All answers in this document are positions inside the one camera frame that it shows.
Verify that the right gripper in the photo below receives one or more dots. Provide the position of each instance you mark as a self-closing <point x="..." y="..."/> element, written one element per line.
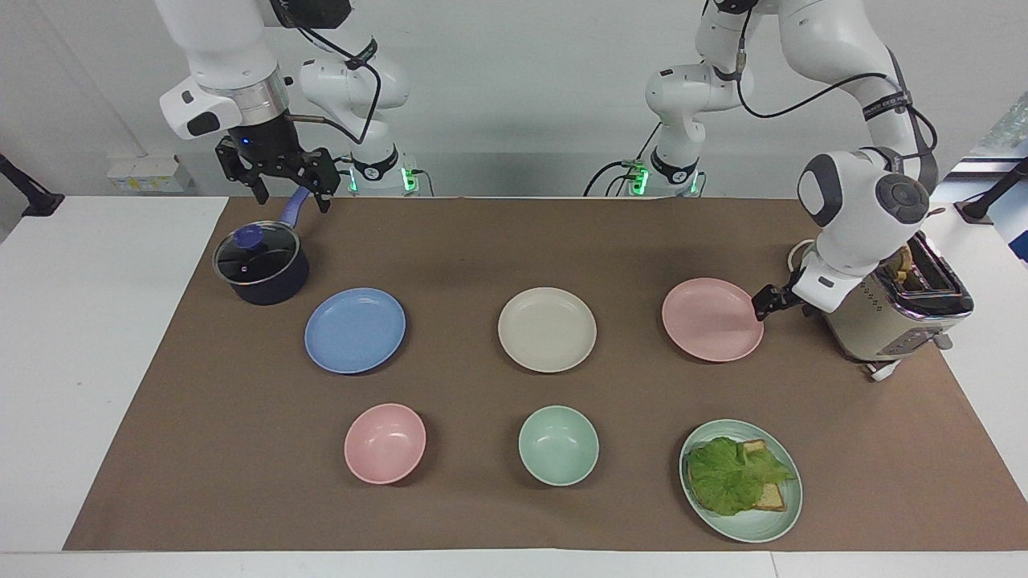
<point x="265" y="144"/>

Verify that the pink plate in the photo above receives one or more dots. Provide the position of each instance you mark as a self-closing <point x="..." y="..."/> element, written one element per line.
<point x="711" y="321"/>

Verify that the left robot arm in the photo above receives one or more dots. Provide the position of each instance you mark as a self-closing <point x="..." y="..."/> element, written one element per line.
<point x="851" y="201"/>

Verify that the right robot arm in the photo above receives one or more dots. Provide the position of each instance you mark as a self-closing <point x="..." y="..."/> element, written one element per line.
<point x="217" y="40"/>

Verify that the glass lid with blue knob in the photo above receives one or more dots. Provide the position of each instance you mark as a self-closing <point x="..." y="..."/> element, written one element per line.
<point x="255" y="250"/>

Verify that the dark blue saucepan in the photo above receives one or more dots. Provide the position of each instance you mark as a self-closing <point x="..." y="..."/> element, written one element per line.
<point x="277" y="285"/>

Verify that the blue plate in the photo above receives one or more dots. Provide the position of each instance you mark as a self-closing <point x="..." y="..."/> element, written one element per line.
<point x="355" y="331"/>

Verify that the black stand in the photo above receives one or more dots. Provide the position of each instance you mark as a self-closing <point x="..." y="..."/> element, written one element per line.
<point x="984" y="205"/>
<point x="36" y="201"/>

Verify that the pink bowl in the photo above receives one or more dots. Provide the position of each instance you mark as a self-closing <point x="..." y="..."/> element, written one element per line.
<point x="385" y="444"/>

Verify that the beige plate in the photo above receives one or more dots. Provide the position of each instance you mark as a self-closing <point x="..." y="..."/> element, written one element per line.
<point x="547" y="330"/>

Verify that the green bowl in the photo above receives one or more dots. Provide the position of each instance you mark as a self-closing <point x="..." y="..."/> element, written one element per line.
<point x="558" y="445"/>

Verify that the green lettuce leaf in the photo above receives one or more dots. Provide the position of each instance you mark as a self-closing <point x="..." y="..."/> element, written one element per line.
<point x="727" y="478"/>

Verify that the green plate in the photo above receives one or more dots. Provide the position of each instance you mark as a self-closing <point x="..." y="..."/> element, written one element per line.
<point x="747" y="526"/>

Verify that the toast slice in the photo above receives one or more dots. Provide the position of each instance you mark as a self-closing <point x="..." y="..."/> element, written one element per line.
<point x="773" y="498"/>
<point x="904" y="265"/>

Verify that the silver toaster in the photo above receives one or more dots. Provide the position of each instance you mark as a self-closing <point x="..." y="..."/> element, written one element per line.
<point x="879" y="325"/>

